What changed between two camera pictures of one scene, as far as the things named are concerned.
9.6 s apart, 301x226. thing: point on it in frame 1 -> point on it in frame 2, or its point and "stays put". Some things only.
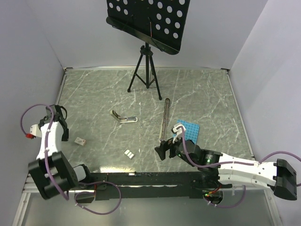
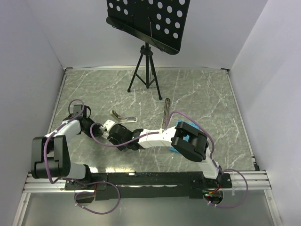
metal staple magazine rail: [163, 125] stays put
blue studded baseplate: [192, 131] stays put
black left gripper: [65, 137] -> [96, 131]
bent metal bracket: [124, 119] stays put
